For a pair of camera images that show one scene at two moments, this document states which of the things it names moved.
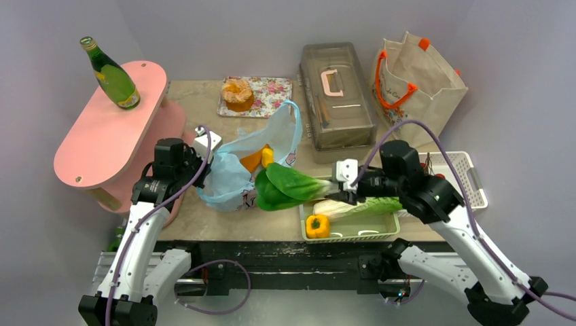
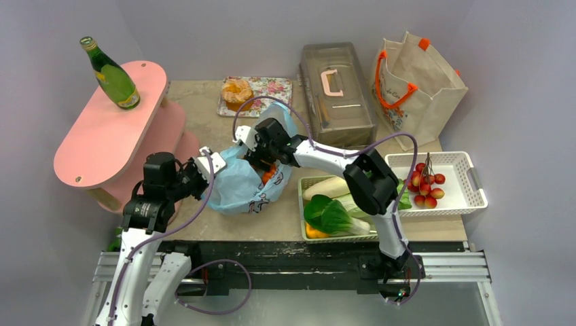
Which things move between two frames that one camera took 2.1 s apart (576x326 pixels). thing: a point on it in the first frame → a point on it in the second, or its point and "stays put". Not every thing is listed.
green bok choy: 278,187 → 330,216
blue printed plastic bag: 227,185 stays put
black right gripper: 356,189 → 260,155
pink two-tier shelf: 111,147 stays put
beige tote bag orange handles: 413,81 stays put
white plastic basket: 440,163 stays put
